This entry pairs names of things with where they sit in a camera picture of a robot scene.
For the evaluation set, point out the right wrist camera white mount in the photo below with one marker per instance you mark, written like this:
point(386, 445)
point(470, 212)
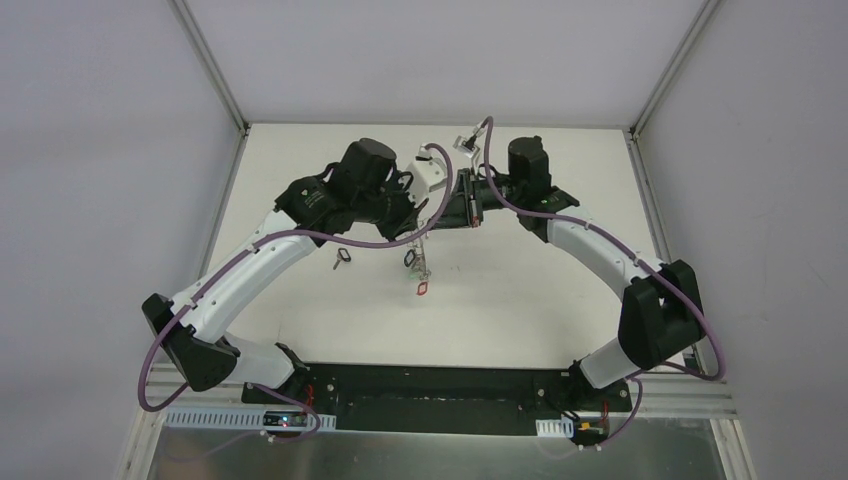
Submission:
point(468, 146)

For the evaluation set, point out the key with black tag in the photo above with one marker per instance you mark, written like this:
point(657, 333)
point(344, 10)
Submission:
point(342, 256)

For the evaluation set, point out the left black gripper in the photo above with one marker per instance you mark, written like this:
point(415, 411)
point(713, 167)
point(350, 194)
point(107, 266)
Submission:
point(403, 217)

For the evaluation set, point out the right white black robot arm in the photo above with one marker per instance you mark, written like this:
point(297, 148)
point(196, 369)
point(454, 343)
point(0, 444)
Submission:
point(660, 311)

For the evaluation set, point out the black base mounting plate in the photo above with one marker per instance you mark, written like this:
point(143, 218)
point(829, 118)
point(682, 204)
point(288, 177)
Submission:
point(449, 400)

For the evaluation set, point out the large metal keyring disc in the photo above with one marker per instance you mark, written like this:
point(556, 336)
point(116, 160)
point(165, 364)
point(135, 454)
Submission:
point(419, 270)

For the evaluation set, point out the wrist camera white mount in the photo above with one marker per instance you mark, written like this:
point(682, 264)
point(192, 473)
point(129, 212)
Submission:
point(468, 146)
point(428, 175)

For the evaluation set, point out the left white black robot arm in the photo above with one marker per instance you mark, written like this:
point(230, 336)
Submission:
point(364, 186)

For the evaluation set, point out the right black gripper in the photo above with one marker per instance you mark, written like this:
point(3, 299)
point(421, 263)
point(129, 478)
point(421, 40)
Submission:
point(472, 201)

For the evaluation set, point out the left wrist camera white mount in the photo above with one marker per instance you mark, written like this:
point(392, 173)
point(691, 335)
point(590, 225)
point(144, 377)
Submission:
point(428, 175)

